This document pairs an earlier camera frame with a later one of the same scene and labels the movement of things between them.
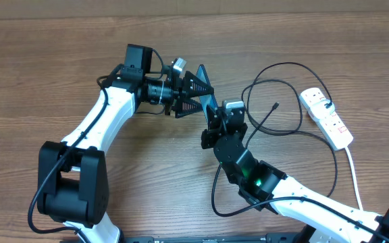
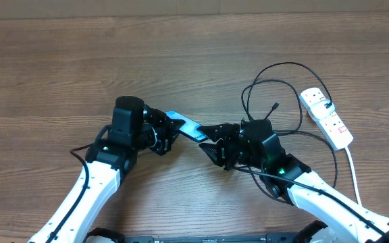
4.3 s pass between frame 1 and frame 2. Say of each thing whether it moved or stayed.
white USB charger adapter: stayed
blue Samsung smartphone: moved
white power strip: stayed
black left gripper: moved
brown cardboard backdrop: stayed
